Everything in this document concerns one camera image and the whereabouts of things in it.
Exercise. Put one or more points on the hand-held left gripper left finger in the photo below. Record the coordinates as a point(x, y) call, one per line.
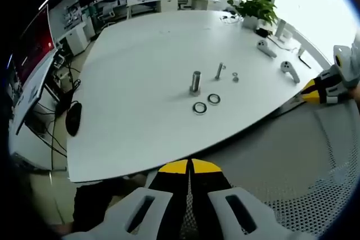
point(157, 212)

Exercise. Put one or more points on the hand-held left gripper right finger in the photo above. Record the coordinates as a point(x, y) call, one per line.
point(222, 212)

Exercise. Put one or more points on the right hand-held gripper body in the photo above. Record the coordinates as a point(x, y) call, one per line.
point(348, 68)

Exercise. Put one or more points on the large steel threaded stud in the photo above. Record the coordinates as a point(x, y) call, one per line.
point(195, 82)

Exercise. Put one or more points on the white handheld controller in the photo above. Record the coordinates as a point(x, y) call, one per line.
point(289, 70)
point(264, 47)

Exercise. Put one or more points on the dark cloth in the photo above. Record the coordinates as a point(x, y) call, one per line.
point(95, 200)

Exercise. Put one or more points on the white cylinder device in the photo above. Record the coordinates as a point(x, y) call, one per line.
point(280, 29)

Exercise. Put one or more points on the grey mesh office chair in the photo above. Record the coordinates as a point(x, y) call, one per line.
point(295, 167)

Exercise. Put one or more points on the small steel nut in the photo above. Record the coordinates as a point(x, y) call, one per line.
point(235, 77)

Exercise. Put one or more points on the white plant pot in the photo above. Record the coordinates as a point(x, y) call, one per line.
point(249, 22)

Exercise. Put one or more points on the green potted plant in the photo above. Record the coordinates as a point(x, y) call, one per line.
point(254, 5)

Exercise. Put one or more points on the slim steel bolt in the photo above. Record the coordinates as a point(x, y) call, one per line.
point(218, 71)

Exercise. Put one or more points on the black oval floor object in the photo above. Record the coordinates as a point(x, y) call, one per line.
point(73, 118)

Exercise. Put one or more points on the white background desk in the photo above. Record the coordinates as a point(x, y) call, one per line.
point(194, 0)

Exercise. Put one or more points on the grey-edged monitor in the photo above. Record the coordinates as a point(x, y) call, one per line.
point(35, 91)

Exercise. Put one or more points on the white low cabinet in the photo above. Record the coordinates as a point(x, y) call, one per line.
point(76, 37)

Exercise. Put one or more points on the white background office chair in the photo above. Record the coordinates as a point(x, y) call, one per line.
point(108, 13)

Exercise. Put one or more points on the large red screen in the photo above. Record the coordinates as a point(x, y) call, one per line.
point(33, 46)

